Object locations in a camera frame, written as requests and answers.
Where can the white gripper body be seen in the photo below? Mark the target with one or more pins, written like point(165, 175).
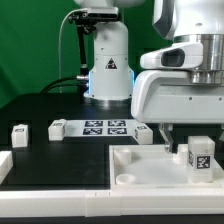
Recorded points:
point(172, 89)

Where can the white square tabletop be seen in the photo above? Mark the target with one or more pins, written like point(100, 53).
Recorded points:
point(150, 166)

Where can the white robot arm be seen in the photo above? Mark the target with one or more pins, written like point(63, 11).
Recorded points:
point(179, 21)

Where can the white fiducial marker sheet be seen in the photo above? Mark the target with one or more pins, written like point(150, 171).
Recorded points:
point(99, 128)

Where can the white U-shaped fence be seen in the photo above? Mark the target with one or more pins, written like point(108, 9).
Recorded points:
point(92, 203)

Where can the black camera on stand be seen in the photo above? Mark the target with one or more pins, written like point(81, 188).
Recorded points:
point(86, 19)

